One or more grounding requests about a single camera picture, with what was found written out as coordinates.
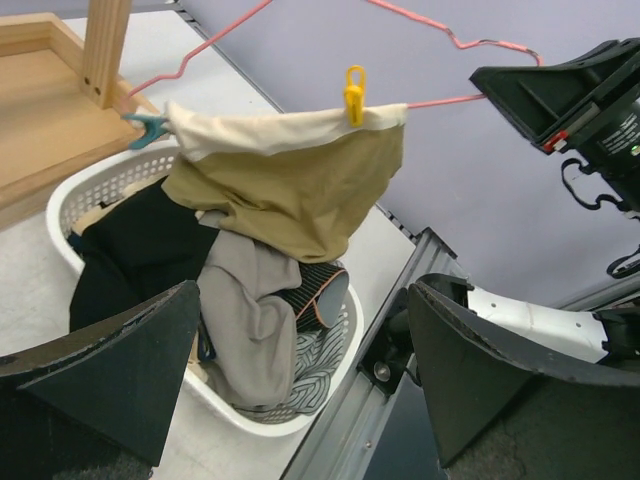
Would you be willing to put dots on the olive and cream underwear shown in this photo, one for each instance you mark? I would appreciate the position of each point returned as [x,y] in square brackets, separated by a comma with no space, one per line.
[301,183]

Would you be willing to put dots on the black garment in basket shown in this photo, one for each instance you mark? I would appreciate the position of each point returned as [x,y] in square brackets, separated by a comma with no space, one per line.
[143,247]

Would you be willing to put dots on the aluminium front rail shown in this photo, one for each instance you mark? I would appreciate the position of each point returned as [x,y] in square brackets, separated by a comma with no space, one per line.
[341,441]

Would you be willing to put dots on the grey garment in basket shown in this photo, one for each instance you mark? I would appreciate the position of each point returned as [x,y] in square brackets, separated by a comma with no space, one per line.
[252,329]

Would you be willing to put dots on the yellow clothespin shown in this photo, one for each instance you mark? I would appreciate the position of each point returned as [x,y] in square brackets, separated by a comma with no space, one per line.
[354,95]

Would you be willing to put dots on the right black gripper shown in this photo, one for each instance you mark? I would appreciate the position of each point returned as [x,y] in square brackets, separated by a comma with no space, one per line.
[589,104]

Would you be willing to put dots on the pink wire hanger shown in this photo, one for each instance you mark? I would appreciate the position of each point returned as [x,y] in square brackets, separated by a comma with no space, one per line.
[299,52]

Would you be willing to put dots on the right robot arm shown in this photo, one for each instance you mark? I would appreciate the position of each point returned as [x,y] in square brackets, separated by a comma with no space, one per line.
[591,338]

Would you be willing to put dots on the wooden clothes rack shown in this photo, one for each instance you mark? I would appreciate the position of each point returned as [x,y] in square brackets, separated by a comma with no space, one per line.
[62,99]

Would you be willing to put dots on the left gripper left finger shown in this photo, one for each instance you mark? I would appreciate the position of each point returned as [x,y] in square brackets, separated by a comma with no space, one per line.
[103,394]

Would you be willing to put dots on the teal clothespin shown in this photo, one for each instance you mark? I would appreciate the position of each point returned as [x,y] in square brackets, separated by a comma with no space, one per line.
[154,127]

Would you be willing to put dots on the white laundry basket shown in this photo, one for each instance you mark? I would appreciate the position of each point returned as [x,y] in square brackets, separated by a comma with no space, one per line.
[107,178]

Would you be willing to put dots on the striped garment in basket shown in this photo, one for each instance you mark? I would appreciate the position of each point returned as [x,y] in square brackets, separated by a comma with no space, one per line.
[320,342]

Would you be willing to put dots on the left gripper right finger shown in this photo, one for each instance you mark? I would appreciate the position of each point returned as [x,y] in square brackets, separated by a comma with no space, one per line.
[498,401]

